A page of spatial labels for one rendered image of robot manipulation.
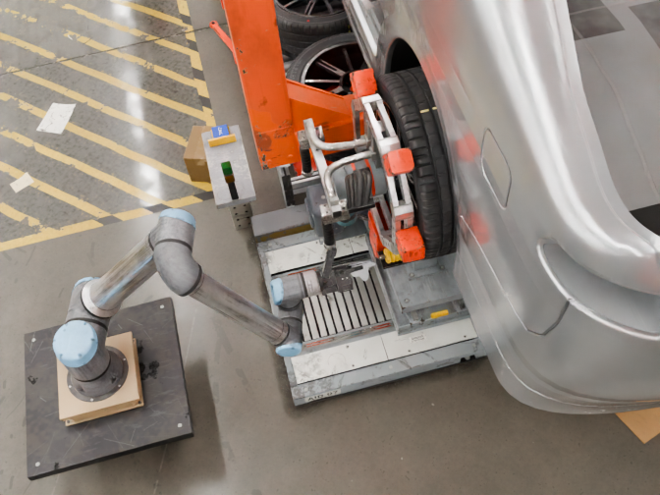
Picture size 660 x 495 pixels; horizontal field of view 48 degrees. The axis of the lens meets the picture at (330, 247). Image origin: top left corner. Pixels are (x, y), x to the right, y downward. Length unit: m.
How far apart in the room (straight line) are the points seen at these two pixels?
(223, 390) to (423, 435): 0.85
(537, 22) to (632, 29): 1.19
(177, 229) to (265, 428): 1.08
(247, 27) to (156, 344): 1.26
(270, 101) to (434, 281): 0.99
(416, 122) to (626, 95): 0.75
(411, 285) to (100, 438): 1.34
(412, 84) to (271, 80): 0.58
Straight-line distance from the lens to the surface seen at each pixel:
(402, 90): 2.40
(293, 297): 2.58
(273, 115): 2.87
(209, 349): 3.26
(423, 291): 3.05
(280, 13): 3.84
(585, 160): 1.59
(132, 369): 2.89
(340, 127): 3.00
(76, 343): 2.69
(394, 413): 3.05
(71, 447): 2.92
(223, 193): 3.13
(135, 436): 2.85
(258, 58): 2.68
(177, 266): 2.26
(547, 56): 1.71
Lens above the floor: 2.84
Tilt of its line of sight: 55 degrees down
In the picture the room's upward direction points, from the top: 7 degrees counter-clockwise
